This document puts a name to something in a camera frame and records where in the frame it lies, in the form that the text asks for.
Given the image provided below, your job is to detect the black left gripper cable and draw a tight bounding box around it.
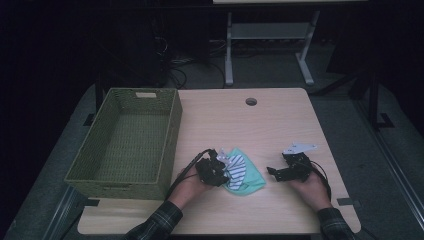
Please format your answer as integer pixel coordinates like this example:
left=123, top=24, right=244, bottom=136
left=164, top=148, right=215, bottom=202

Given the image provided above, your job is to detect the tangle of floor cables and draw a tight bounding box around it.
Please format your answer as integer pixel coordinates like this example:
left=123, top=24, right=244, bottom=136
left=151, top=33, right=228, bottom=90

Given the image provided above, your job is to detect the black tape strip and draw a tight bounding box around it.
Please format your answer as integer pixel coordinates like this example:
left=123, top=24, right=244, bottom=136
left=79, top=197, right=101, bottom=208
left=336, top=197, right=362, bottom=208

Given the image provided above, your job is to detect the black metal stand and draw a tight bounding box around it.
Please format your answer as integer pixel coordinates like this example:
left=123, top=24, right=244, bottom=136
left=365, top=68, right=395, bottom=132

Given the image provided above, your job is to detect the mint green bib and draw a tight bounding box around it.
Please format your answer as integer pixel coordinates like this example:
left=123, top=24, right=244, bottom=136
left=221, top=147, right=267, bottom=197

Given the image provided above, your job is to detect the person's left hand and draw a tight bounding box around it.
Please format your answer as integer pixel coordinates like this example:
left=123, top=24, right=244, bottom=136
left=166, top=166, right=215, bottom=211

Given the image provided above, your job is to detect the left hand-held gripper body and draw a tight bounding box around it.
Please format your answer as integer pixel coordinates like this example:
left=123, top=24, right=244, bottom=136
left=195, top=148, right=231, bottom=186

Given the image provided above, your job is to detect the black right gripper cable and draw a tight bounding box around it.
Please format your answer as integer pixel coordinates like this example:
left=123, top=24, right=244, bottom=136
left=308, top=159, right=333, bottom=202

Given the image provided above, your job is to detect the aluminium rail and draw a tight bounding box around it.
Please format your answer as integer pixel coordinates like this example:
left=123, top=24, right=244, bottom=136
left=352, top=98, right=424, bottom=232
left=41, top=184, right=86, bottom=240

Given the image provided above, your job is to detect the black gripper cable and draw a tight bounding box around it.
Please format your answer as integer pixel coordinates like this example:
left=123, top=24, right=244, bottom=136
left=308, top=159, right=333, bottom=202
left=164, top=148, right=215, bottom=202

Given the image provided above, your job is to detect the white metal stand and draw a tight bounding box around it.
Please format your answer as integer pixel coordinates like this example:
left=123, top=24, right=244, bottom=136
left=223, top=9, right=321, bottom=87

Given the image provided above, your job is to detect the green woven basket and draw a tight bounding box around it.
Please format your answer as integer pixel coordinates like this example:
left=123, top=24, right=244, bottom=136
left=64, top=87, right=184, bottom=201

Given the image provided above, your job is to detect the person's right hand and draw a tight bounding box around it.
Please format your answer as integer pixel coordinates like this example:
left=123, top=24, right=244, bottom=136
left=287, top=171, right=333, bottom=212

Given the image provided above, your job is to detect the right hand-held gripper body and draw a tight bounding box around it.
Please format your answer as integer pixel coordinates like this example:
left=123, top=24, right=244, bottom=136
left=282, top=142, right=318, bottom=183

